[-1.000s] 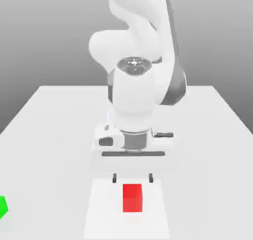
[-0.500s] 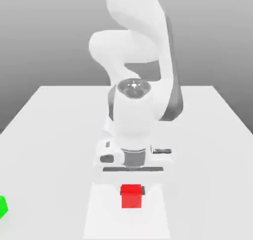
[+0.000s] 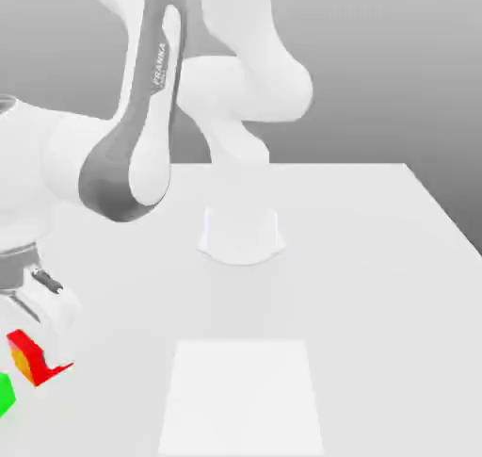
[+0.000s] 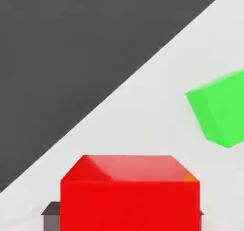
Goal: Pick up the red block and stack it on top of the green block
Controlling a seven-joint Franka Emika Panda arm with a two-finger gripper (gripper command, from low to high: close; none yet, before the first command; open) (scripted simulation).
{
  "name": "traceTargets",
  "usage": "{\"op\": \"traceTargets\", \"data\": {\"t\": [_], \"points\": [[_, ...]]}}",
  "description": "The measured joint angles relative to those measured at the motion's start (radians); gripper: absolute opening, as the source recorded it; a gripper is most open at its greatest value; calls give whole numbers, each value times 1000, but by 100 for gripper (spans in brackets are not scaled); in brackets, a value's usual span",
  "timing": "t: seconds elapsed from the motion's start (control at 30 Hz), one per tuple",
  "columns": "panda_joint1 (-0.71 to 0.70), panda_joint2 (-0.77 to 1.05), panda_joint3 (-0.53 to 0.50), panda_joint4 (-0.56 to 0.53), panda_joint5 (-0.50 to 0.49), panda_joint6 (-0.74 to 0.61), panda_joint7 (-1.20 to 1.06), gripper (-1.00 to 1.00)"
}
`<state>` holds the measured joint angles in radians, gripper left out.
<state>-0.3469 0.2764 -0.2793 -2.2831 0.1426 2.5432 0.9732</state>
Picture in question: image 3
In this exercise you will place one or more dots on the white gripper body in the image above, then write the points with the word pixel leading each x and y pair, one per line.
pixel 56 310

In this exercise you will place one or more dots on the small red cube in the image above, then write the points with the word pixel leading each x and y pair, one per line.
pixel 37 364

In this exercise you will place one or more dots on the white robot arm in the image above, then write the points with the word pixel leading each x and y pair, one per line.
pixel 113 185

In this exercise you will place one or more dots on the small green cube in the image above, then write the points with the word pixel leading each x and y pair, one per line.
pixel 5 393

